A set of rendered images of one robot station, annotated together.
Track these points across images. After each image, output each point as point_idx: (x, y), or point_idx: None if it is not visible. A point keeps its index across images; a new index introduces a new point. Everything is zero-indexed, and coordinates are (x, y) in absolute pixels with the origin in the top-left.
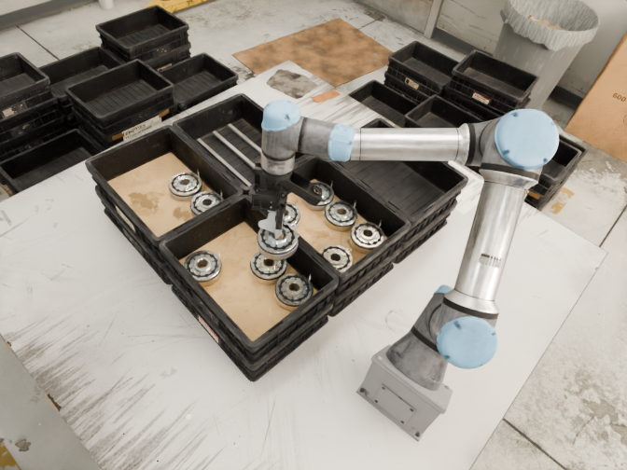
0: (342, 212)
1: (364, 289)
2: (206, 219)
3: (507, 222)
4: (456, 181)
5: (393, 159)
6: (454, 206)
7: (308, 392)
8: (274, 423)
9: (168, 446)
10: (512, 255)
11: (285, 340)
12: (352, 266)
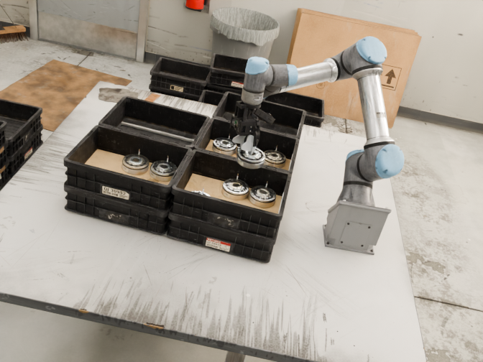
0: None
1: None
2: (186, 168)
3: (380, 93)
4: (297, 115)
5: (301, 86)
6: None
7: (300, 256)
8: (298, 278)
9: (251, 313)
10: (341, 156)
11: (279, 222)
12: (290, 166)
